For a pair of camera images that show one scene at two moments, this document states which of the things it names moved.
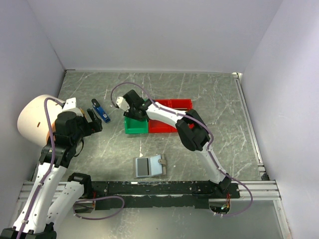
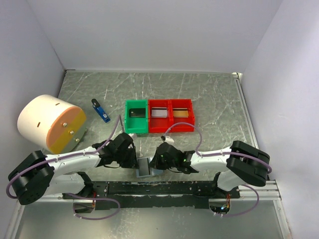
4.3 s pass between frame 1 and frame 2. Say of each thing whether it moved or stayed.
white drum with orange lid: stayed
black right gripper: moved
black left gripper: moved
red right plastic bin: stayed
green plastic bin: stayed
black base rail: stayed
